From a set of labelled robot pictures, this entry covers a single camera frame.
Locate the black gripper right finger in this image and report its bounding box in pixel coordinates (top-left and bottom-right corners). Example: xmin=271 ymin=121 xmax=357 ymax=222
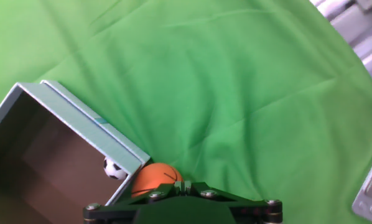
xmin=182 ymin=182 xmax=283 ymax=224

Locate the green cloth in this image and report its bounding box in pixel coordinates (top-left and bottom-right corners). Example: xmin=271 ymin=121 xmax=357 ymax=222
xmin=0 ymin=0 xmax=372 ymax=224

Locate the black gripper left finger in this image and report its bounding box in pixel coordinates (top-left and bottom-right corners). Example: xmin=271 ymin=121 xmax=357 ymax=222
xmin=83 ymin=182 xmax=184 ymax=224

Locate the mini soccer ball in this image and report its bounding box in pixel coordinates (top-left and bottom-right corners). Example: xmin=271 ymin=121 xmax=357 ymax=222
xmin=103 ymin=157 xmax=128 ymax=181

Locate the orange mini basketball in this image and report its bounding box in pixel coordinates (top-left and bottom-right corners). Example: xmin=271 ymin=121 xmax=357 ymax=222
xmin=130 ymin=162 xmax=184 ymax=198

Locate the pale blue gift box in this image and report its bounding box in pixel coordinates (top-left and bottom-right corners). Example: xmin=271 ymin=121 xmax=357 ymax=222
xmin=0 ymin=79 xmax=152 ymax=224

